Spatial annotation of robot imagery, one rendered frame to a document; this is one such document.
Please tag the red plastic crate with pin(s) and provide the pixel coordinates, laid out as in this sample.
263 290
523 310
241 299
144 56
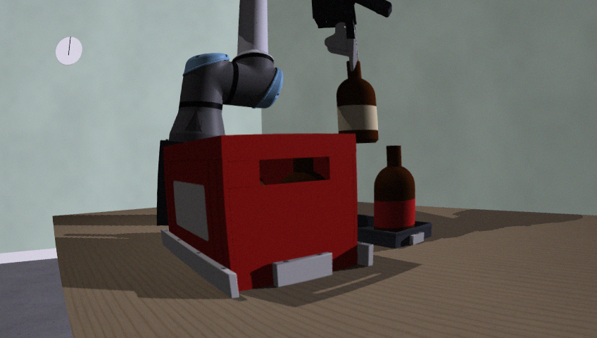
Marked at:
216 204

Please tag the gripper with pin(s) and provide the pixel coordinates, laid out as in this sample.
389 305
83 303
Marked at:
338 12

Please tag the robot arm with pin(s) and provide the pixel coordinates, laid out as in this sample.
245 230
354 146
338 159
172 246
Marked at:
211 80

